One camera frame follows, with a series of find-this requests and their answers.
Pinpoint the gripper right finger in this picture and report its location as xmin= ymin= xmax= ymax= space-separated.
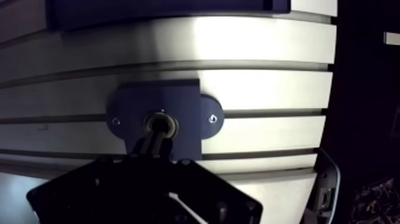
xmin=158 ymin=131 xmax=264 ymax=224

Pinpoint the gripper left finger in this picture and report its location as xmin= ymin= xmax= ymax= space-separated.
xmin=26 ymin=129 xmax=161 ymax=224

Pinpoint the steel bearing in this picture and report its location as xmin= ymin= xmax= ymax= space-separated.
xmin=142 ymin=111 xmax=180 ymax=141

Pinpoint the dark blue-grey housing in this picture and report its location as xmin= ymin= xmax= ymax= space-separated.
xmin=105 ymin=79 xmax=226 ymax=161

